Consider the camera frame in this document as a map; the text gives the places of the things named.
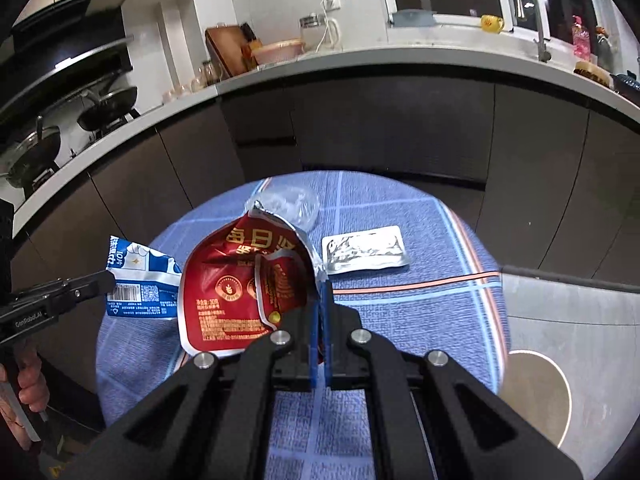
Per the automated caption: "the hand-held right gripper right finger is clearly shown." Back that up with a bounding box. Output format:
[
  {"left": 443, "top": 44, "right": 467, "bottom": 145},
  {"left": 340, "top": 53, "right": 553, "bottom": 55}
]
[{"left": 321, "top": 279, "right": 585, "bottom": 480}]

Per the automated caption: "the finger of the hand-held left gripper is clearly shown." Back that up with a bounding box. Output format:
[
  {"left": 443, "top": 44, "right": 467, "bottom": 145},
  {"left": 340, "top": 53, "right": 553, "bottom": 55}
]
[{"left": 30, "top": 269, "right": 117, "bottom": 312}]

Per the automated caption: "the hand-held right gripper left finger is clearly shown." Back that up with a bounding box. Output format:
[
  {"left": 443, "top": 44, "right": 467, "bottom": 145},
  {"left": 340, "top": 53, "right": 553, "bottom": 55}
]
[{"left": 55, "top": 302, "right": 322, "bottom": 480}]

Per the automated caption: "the blue and white snack bag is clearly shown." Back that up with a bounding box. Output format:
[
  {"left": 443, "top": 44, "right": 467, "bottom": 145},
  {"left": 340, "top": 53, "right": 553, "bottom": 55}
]
[{"left": 104, "top": 235, "right": 183, "bottom": 320}]

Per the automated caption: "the red foil snack bag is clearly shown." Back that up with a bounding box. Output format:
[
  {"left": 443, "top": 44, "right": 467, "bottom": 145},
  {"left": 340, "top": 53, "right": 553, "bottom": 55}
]
[{"left": 178, "top": 200, "right": 328, "bottom": 358}]

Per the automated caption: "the person's left hand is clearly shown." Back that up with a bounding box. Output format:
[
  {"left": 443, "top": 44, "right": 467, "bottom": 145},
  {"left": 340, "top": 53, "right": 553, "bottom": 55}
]
[{"left": 0, "top": 349, "right": 51, "bottom": 431}]

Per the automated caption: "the blue plaid tablecloth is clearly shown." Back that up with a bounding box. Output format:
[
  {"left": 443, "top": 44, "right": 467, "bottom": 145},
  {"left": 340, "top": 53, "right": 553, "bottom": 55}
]
[{"left": 95, "top": 170, "right": 511, "bottom": 480}]

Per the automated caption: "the silver foil packet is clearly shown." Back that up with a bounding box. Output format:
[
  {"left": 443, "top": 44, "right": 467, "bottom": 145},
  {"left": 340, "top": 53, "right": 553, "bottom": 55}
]
[{"left": 321, "top": 225, "right": 411, "bottom": 275}]

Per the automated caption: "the clear plastic wrapper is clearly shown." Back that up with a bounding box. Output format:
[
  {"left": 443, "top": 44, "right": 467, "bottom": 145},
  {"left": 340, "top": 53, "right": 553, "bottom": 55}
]
[{"left": 245, "top": 185, "right": 321, "bottom": 231}]

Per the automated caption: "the black wok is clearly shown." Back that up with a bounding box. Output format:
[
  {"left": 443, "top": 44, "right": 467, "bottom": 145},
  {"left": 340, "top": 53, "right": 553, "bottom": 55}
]
[{"left": 0, "top": 117, "right": 63, "bottom": 188}]

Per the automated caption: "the gas stove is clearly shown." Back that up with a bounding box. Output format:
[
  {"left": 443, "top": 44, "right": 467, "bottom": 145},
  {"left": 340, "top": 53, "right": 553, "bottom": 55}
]
[{"left": 0, "top": 105, "right": 146, "bottom": 196}]

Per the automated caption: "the black frying pan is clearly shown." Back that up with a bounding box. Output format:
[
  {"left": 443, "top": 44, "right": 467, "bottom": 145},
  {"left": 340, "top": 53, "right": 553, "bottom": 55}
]
[{"left": 76, "top": 86, "right": 140, "bottom": 131}]

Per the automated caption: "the round beige stool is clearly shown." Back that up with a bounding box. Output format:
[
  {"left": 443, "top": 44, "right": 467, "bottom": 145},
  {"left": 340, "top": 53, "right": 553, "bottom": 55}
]
[{"left": 502, "top": 350, "right": 573, "bottom": 448}]

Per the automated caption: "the black range hood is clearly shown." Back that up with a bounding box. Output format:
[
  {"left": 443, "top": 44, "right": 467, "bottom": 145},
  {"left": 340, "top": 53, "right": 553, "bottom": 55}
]
[{"left": 0, "top": 0, "right": 136, "bottom": 126}]

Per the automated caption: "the dark kitchen counter cabinet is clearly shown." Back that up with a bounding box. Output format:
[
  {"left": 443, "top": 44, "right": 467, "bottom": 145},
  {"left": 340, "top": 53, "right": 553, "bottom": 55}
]
[{"left": 0, "top": 47, "right": 640, "bottom": 411}]

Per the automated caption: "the wooden cutting board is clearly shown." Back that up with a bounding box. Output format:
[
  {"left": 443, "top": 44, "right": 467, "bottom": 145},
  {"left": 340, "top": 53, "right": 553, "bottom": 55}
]
[{"left": 205, "top": 25, "right": 251, "bottom": 79}]

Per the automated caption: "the pink bowl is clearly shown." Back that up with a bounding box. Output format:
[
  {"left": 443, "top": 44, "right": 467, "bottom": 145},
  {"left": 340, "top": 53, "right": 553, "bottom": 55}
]
[{"left": 250, "top": 40, "right": 306, "bottom": 66}]

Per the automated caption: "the knife block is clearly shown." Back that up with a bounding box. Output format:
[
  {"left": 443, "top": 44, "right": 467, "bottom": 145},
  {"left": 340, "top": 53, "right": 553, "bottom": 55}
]
[{"left": 240, "top": 22, "right": 262, "bottom": 52}]

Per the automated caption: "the metal faucet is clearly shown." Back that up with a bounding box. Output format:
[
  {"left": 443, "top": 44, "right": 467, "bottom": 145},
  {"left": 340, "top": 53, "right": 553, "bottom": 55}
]
[{"left": 512, "top": 0, "right": 552, "bottom": 63}]

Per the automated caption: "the round wooden container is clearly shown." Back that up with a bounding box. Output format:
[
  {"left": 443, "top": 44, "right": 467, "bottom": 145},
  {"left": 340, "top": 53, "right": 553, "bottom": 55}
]
[{"left": 574, "top": 61, "right": 613, "bottom": 86}]

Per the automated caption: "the pink bottle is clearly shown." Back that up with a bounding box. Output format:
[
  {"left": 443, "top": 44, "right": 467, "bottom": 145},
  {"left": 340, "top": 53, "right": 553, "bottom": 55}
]
[{"left": 571, "top": 16, "right": 592, "bottom": 60}]

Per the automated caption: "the dark blue pot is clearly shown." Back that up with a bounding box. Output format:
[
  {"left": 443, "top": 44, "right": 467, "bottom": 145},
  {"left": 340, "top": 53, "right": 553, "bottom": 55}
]
[{"left": 612, "top": 72, "right": 640, "bottom": 102}]

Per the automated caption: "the white cable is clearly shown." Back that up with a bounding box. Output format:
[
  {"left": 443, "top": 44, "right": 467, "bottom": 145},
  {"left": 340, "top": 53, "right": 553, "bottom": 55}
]
[{"left": 322, "top": 16, "right": 344, "bottom": 51}]

